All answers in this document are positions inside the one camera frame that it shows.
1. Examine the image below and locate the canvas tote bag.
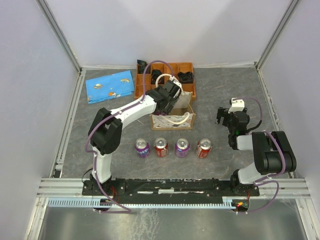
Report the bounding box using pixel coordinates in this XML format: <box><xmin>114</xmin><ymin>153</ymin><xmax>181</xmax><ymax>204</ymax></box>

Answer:
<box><xmin>149</xmin><ymin>73</ymin><xmax>196</xmax><ymax>131</ymax></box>

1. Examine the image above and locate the wooden compartment tray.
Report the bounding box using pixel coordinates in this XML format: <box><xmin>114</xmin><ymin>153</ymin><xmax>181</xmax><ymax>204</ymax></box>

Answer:
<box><xmin>134</xmin><ymin>62</ymin><xmax>196</xmax><ymax>101</ymax></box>

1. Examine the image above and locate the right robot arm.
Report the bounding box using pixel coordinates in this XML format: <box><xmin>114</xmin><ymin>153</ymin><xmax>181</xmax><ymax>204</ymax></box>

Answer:
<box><xmin>216</xmin><ymin>107</ymin><xmax>297</xmax><ymax>196</ymax></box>

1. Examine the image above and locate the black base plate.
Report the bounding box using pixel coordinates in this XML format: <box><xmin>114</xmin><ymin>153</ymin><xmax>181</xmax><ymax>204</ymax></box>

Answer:
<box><xmin>82</xmin><ymin>177</ymin><xmax>261</xmax><ymax>204</ymax></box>

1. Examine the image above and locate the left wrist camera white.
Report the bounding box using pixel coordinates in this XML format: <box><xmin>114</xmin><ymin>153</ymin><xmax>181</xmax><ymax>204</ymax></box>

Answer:
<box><xmin>169</xmin><ymin>75</ymin><xmax>183</xmax><ymax>91</ymax></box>

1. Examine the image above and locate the purple soda can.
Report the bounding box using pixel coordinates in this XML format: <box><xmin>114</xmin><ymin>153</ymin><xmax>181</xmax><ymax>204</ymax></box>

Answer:
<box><xmin>134</xmin><ymin>138</ymin><xmax>150</xmax><ymax>158</ymax></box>
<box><xmin>175</xmin><ymin>138</ymin><xmax>190</xmax><ymax>158</ymax></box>

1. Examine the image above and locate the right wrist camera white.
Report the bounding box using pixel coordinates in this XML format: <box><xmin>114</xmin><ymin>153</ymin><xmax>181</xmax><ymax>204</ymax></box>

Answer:
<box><xmin>228</xmin><ymin>98</ymin><xmax>245</xmax><ymax>114</ymax></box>

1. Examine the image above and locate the rolled dark tie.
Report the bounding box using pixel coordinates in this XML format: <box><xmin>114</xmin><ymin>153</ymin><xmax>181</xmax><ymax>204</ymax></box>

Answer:
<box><xmin>151</xmin><ymin>69</ymin><xmax>162</xmax><ymax>85</ymax></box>

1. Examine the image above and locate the purple cable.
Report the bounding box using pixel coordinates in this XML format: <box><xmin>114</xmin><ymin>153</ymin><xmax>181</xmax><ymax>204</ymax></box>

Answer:
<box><xmin>232</xmin><ymin>96</ymin><xmax>288</xmax><ymax>215</ymax></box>
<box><xmin>84</xmin><ymin>59</ymin><xmax>176</xmax><ymax>214</ymax></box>

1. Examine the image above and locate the blue cable duct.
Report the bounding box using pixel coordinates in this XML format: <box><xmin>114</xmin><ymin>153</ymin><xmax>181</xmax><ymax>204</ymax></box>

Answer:
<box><xmin>47</xmin><ymin>196</ymin><xmax>250</xmax><ymax>208</ymax></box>

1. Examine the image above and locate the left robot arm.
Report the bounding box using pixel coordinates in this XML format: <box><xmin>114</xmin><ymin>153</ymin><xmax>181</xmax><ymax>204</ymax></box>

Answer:
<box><xmin>85</xmin><ymin>80</ymin><xmax>183</xmax><ymax>195</ymax></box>

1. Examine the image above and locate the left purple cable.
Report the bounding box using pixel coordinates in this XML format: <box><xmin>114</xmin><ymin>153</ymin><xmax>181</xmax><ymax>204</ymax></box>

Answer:
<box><xmin>84</xmin><ymin>59</ymin><xmax>176</xmax><ymax>214</ymax></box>

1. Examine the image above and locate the blue space-print cloth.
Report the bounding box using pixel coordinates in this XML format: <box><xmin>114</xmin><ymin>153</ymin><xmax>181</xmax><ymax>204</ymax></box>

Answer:
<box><xmin>85</xmin><ymin>70</ymin><xmax>135</xmax><ymax>104</ymax></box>

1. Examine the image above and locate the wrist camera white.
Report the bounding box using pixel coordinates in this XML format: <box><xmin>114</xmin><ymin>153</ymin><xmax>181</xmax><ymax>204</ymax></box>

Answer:
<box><xmin>228</xmin><ymin>98</ymin><xmax>245</xmax><ymax>114</ymax></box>
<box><xmin>169</xmin><ymin>75</ymin><xmax>183</xmax><ymax>91</ymax></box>

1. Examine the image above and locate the red soda can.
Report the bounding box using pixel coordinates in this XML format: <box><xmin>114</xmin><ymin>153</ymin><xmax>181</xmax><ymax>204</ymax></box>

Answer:
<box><xmin>195</xmin><ymin>138</ymin><xmax>212</xmax><ymax>159</ymax></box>
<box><xmin>154</xmin><ymin>137</ymin><xmax>168</xmax><ymax>158</ymax></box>

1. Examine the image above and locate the aluminium frame rail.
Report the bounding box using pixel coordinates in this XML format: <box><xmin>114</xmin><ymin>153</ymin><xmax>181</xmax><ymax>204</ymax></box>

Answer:
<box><xmin>36</xmin><ymin>178</ymin><xmax>311</xmax><ymax>199</ymax></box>

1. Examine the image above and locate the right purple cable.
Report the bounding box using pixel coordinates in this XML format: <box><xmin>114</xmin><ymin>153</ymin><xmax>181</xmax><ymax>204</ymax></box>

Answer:
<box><xmin>232</xmin><ymin>96</ymin><xmax>288</xmax><ymax>215</ymax></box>

